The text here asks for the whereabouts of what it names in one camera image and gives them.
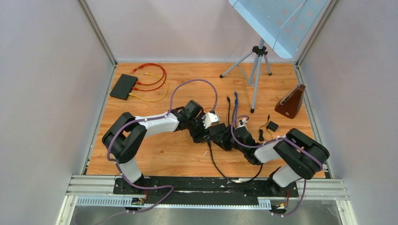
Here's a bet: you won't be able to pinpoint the blue ethernet cable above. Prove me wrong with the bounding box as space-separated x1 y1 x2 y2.
231 99 238 126
233 91 239 122

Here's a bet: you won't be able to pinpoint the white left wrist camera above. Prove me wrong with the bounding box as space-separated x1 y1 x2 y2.
203 112 220 128

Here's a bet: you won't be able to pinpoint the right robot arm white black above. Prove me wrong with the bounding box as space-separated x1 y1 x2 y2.
211 125 330 196

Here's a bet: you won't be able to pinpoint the grey tripod stand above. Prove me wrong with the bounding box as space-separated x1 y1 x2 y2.
219 38 272 113

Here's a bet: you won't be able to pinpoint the black network switch blue cables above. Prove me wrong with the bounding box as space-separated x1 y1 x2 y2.
194 123 227 143

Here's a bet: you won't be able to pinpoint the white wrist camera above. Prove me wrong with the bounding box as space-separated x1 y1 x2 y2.
237 118 248 128
203 112 220 128

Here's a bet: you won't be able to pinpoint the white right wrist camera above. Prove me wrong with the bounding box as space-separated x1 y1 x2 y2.
237 118 248 128

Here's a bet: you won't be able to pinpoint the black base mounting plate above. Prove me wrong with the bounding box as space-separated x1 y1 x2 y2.
113 176 299 206

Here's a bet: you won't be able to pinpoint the black network switch red cables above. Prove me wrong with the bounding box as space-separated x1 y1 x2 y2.
109 74 138 101

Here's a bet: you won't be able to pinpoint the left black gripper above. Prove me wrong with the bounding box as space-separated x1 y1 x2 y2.
187 112 213 144

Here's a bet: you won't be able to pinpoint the red ethernet cable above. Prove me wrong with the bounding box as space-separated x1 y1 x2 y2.
130 63 167 92

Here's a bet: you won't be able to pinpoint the brown wooden metronome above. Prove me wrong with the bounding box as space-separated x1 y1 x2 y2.
275 84 306 119

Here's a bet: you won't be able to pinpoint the yellow ethernet cable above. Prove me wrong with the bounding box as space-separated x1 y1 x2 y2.
129 71 169 103

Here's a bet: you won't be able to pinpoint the light blue perforated panel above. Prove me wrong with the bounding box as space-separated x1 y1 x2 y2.
229 0 328 59

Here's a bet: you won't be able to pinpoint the aluminium frame rail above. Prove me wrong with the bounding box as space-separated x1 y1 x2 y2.
65 175 358 225

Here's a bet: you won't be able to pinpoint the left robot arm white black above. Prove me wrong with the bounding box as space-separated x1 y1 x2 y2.
102 100 220 194

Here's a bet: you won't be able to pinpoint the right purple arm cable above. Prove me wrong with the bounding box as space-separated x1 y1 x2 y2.
230 115 324 218

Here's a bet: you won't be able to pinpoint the black power adapter with cord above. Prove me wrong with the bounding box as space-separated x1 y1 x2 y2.
259 114 279 142

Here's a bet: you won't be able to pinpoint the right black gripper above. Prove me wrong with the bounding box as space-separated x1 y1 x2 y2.
210 125 246 154

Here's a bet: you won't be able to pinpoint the black ethernet cable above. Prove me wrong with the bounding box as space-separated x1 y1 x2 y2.
207 141 264 183
226 96 232 127

